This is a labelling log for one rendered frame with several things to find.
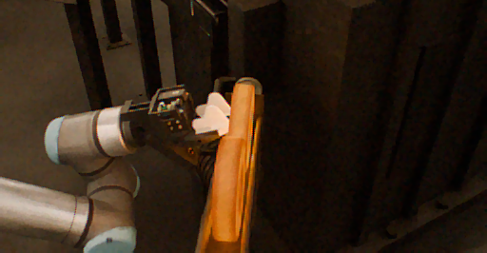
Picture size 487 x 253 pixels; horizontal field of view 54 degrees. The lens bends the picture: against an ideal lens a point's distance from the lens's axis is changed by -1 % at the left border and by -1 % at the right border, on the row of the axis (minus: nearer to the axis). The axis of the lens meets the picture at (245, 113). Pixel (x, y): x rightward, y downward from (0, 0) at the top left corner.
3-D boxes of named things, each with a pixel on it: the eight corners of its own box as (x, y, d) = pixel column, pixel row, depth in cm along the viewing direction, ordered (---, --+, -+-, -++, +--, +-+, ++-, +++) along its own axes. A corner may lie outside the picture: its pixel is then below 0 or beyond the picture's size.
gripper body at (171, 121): (180, 109, 78) (114, 121, 81) (197, 146, 83) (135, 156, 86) (188, 82, 84) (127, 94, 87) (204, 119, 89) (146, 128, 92)
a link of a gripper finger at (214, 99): (239, 94, 80) (187, 103, 82) (248, 121, 83) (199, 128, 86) (241, 83, 82) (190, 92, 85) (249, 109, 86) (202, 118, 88)
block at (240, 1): (263, 72, 123) (266, -15, 108) (281, 88, 118) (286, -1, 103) (227, 85, 119) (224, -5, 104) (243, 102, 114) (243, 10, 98)
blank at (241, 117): (256, 69, 87) (237, 68, 87) (248, 117, 74) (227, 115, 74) (252, 138, 95) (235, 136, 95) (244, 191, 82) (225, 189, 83)
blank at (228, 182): (246, 117, 74) (224, 116, 74) (235, 184, 61) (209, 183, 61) (244, 191, 82) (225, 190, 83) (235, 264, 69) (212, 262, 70)
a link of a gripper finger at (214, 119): (237, 106, 77) (184, 115, 80) (246, 132, 81) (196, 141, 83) (239, 94, 80) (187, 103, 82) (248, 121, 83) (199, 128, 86)
